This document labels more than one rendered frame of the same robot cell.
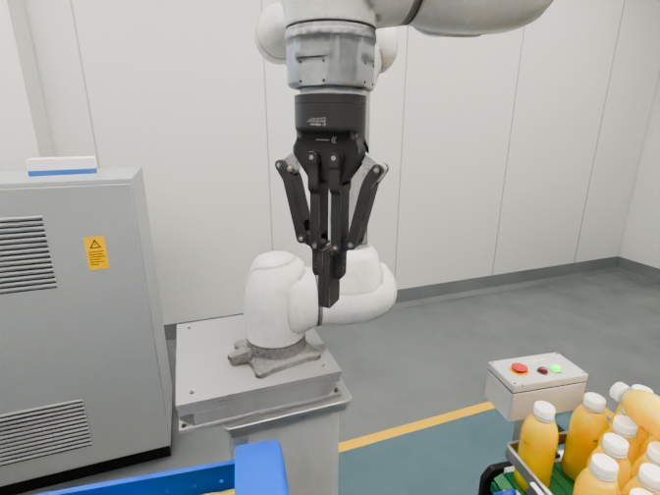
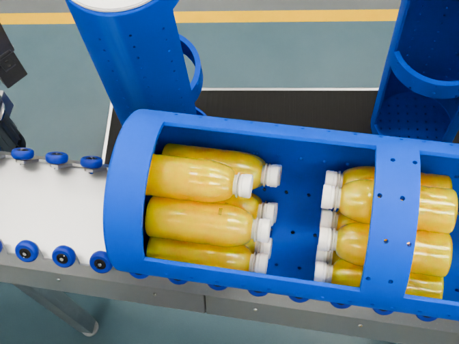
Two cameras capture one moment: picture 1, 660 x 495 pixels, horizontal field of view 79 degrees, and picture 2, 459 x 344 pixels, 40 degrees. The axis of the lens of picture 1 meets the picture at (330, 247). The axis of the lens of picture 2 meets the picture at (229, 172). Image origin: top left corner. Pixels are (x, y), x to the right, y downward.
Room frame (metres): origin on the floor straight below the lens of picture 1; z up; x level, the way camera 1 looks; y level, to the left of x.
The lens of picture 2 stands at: (0.73, 0.46, 2.08)
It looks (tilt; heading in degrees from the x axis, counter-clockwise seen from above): 64 degrees down; 211
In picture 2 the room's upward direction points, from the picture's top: 9 degrees counter-clockwise
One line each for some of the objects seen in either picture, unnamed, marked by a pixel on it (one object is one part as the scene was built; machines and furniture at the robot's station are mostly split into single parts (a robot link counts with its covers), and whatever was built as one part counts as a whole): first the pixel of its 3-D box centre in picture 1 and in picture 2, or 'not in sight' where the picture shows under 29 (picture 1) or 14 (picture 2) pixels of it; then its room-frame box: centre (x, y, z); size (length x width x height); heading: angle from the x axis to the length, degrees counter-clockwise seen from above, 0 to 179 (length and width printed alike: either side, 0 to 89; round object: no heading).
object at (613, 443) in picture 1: (615, 444); not in sight; (0.60, -0.53, 1.09); 0.04 x 0.04 x 0.02
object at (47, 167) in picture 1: (64, 166); not in sight; (1.75, 1.15, 1.48); 0.24 x 0.12 x 0.08; 118
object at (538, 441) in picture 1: (536, 449); not in sight; (0.69, -0.45, 0.99); 0.07 x 0.07 x 0.19
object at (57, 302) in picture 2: not in sight; (61, 305); (0.56, -0.28, 0.31); 0.06 x 0.06 x 0.63; 13
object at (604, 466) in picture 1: (604, 466); not in sight; (0.55, -0.48, 1.09); 0.04 x 0.04 x 0.02
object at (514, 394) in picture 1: (533, 384); not in sight; (0.83, -0.50, 1.05); 0.20 x 0.10 x 0.10; 103
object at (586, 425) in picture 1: (585, 439); not in sight; (0.72, -0.57, 0.99); 0.07 x 0.07 x 0.19
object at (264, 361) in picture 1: (269, 344); not in sight; (0.93, 0.16, 1.10); 0.22 x 0.18 x 0.06; 122
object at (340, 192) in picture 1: (340, 202); not in sight; (0.44, -0.01, 1.58); 0.04 x 0.01 x 0.11; 156
